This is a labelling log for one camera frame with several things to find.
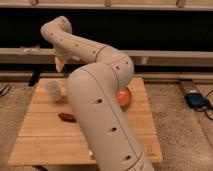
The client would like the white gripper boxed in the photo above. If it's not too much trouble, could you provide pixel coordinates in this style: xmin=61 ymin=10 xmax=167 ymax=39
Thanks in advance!
xmin=54 ymin=47 xmax=71 ymax=73

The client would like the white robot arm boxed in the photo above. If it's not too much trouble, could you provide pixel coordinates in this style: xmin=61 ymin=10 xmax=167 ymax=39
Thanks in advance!
xmin=41 ymin=16 xmax=154 ymax=171

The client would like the black table leg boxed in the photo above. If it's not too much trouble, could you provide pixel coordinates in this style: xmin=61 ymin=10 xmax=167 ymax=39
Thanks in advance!
xmin=28 ymin=69 xmax=41 ymax=87

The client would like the orange bowl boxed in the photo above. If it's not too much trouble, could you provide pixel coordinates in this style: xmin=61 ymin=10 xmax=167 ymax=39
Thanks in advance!
xmin=116 ymin=87 xmax=132 ymax=107

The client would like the blue power box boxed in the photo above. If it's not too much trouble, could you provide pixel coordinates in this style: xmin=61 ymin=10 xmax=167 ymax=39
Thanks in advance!
xmin=185 ymin=93 xmax=206 ymax=108

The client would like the black cable left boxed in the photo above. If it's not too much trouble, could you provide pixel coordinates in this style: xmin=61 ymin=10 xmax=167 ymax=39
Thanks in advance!
xmin=0 ymin=83 xmax=12 ymax=98

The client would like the black cable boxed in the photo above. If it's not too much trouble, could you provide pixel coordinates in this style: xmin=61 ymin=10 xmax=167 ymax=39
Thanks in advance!
xmin=0 ymin=83 xmax=12 ymax=98
xmin=196 ymin=88 xmax=213 ymax=122

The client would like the black cable right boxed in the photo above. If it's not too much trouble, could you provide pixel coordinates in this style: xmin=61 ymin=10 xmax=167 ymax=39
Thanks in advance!
xmin=196 ymin=88 xmax=213 ymax=122

